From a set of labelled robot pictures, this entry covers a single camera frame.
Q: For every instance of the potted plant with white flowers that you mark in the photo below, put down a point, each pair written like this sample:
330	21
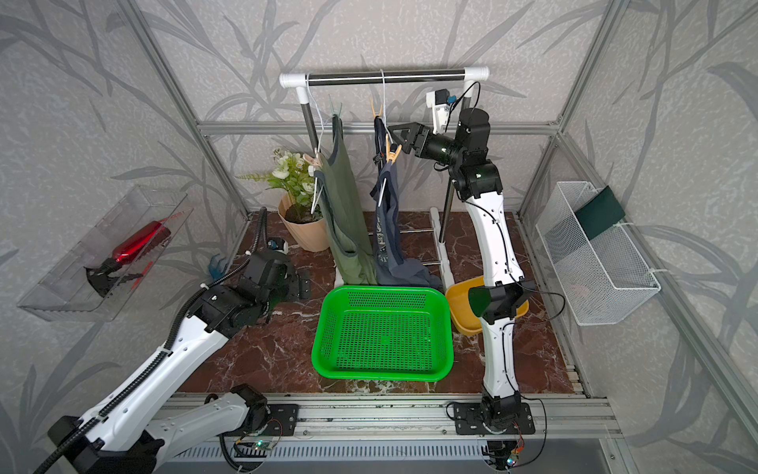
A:
290	175

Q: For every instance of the blue-grey tank top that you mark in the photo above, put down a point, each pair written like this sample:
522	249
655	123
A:
391	267

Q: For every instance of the red spray bottle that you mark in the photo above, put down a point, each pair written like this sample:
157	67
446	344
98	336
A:
104	278

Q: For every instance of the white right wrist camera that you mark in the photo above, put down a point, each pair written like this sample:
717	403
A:
440	103

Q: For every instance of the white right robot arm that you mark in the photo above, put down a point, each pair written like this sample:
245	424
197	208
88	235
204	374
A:
501	403

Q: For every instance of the clear acrylic wall shelf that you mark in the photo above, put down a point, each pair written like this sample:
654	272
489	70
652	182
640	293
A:
64	294

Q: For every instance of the wooden clothespin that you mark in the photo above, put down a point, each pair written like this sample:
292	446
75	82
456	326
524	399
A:
392	150
313	163
377	109

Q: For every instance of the wooden clothespin on green top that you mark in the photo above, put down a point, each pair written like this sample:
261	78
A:
313	163

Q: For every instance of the white wire mesh basket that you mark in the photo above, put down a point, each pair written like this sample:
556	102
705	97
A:
605	279

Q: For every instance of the olive green tank top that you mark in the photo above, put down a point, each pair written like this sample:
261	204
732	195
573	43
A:
341	208

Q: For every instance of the green clothespin on hanger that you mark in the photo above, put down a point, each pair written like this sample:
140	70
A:
336	110

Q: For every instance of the green perforated plastic basket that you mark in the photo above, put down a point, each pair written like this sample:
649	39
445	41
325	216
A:
384	333

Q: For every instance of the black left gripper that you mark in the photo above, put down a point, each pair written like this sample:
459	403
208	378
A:
296	291

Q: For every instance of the white wire hanger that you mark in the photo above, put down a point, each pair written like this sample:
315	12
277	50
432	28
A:
384	122
317	148

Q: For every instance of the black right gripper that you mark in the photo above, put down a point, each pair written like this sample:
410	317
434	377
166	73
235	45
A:
416	130

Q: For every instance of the clothes rack with steel bars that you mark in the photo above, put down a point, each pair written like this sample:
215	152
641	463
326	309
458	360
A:
457	139

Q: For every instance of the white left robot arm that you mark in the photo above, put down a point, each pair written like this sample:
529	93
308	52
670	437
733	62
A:
122	434

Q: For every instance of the yellow plastic bin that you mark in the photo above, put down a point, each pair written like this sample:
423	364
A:
459	308

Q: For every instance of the blue garden hand rake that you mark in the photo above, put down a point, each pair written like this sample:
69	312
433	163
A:
217	267

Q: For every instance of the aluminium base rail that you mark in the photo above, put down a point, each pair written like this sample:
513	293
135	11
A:
335	427

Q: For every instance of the dark green cloth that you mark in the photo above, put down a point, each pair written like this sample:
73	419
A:
600	213

